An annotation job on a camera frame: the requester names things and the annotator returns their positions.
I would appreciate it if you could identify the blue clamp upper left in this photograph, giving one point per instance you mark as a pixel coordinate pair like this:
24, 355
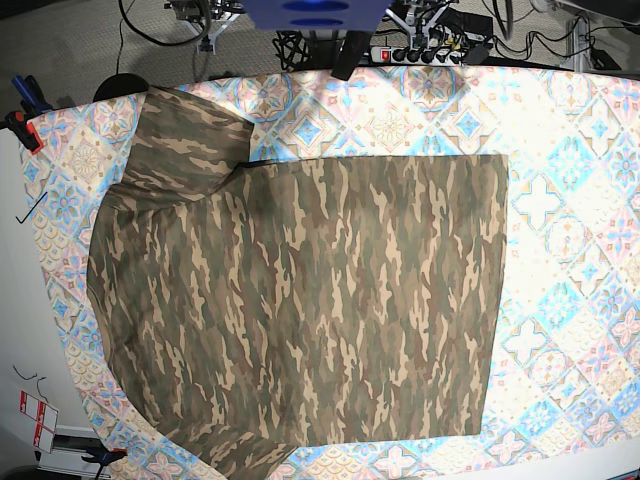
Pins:
33, 100

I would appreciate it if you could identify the red white label tag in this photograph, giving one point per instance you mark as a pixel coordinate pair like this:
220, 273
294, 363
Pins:
45, 419

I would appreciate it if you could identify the black hex key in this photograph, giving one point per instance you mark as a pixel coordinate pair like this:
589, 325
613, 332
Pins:
25, 217

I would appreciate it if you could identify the white power strip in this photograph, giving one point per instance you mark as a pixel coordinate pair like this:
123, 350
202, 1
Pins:
447, 55

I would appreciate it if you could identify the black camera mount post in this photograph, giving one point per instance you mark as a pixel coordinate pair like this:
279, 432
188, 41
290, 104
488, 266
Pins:
354, 46

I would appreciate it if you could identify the camouflage T-shirt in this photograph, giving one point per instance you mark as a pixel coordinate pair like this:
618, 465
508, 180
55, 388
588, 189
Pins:
248, 309

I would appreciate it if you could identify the patterned tile tablecloth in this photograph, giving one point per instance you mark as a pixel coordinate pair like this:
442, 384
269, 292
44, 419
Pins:
565, 371

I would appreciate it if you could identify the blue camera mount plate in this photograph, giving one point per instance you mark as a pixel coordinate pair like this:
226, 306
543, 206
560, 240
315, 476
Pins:
358, 15

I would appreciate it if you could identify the red black clamp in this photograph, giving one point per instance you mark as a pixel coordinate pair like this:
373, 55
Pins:
26, 133

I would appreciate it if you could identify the blue clamp lower left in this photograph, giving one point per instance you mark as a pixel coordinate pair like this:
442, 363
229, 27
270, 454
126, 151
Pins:
102, 456

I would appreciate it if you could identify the blue clamp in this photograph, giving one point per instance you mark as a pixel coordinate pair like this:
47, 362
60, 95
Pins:
102, 456
33, 100

